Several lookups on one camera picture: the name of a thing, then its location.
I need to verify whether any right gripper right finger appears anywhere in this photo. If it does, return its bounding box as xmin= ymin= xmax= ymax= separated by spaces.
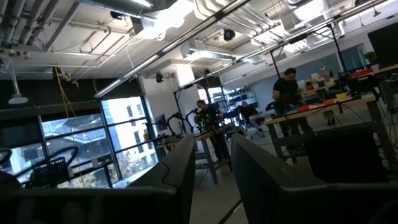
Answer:
xmin=231 ymin=133 xmax=398 ymax=224

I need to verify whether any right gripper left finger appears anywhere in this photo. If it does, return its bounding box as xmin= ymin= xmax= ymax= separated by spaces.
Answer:
xmin=0 ymin=133 xmax=196 ymax=224

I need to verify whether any black box-shaped object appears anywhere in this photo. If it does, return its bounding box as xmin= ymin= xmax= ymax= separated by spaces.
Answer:
xmin=303 ymin=123 xmax=388 ymax=184

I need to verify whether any wooden workbench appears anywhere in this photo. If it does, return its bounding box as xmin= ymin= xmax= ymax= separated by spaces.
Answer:
xmin=155 ymin=123 xmax=237 ymax=185
xmin=264 ymin=92 xmax=397 ymax=170

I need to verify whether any large glass window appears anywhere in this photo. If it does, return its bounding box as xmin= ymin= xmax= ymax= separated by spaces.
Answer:
xmin=0 ymin=95 xmax=160 ymax=190

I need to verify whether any person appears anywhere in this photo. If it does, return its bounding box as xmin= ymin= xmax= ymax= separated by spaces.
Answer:
xmin=194 ymin=99 xmax=231 ymax=162
xmin=272 ymin=67 xmax=315 ymax=138
xmin=238 ymin=101 xmax=265 ymax=138

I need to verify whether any background potted plant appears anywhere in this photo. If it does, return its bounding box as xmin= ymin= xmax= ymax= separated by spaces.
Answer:
xmin=363 ymin=50 xmax=380 ymax=72

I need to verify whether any white pendant lamp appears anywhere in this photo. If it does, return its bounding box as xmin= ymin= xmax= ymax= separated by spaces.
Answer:
xmin=7 ymin=60 xmax=29 ymax=105

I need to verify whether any yellow hanging cable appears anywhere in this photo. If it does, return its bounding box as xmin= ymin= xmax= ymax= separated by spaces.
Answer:
xmin=53 ymin=64 xmax=78 ymax=187

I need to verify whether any black ceiling camera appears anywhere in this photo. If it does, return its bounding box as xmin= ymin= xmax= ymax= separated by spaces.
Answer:
xmin=223 ymin=28 xmax=236 ymax=42

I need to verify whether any black wall screen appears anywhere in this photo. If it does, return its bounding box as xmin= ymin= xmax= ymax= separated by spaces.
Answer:
xmin=367 ymin=21 xmax=398 ymax=68

